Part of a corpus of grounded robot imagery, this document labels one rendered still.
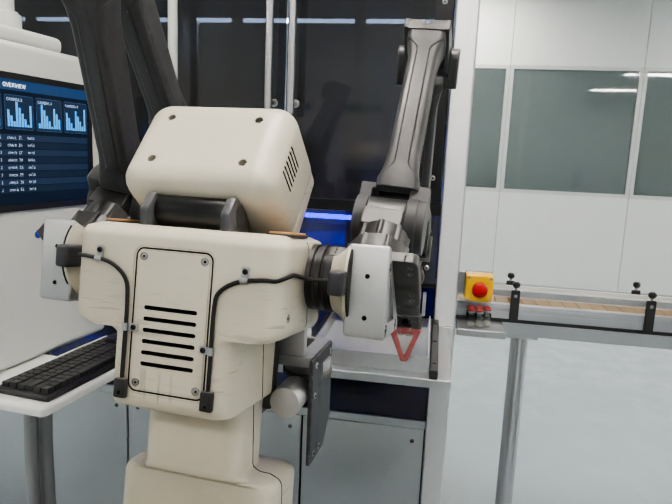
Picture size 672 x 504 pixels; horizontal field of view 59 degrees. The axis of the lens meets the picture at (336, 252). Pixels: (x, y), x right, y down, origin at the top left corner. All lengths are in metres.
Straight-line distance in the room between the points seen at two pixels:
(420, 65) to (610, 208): 5.51
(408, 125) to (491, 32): 5.42
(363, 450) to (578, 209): 4.86
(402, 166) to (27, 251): 1.00
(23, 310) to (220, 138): 0.94
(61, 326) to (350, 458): 0.88
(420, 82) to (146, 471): 0.69
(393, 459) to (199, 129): 1.25
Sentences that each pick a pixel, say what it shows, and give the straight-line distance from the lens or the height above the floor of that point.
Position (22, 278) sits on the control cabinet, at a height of 1.01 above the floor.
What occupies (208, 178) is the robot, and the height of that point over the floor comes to 1.30.
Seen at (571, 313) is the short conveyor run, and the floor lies 0.92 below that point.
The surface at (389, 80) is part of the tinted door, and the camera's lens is 1.62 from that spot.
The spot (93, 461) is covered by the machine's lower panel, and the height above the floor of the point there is 0.34.
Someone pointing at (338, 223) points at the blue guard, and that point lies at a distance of 1.62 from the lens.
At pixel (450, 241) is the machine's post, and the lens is 1.61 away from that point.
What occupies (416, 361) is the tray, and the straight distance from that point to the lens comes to 1.30.
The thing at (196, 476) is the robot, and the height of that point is 0.91.
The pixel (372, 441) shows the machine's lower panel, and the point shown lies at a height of 0.52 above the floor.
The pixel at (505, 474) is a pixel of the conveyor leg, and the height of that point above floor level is 0.40.
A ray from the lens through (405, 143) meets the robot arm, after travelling 0.90.
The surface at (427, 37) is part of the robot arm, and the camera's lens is 1.04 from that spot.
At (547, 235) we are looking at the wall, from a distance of 6.33.
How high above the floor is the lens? 1.33
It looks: 9 degrees down
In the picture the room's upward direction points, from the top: 2 degrees clockwise
